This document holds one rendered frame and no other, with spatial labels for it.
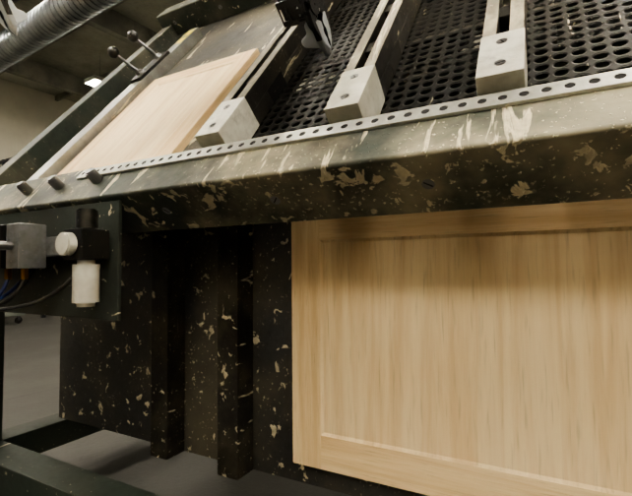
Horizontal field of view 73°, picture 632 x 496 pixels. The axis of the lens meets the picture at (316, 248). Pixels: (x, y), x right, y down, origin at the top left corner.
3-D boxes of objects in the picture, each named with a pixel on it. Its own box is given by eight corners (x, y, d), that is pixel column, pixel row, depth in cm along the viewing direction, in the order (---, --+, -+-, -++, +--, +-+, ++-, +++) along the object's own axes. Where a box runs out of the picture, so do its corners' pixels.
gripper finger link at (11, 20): (36, 31, 125) (21, -3, 122) (16, 32, 121) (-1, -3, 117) (31, 34, 127) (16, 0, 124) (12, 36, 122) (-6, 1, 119)
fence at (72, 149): (34, 195, 119) (23, 184, 116) (194, 39, 175) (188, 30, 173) (44, 193, 116) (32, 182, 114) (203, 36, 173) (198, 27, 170)
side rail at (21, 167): (5, 216, 134) (-27, 190, 127) (176, 51, 200) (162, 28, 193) (15, 215, 131) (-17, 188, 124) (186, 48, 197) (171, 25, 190)
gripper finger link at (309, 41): (312, 59, 105) (297, 22, 99) (334, 54, 102) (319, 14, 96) (307, 66, 103) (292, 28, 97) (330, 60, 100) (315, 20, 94)
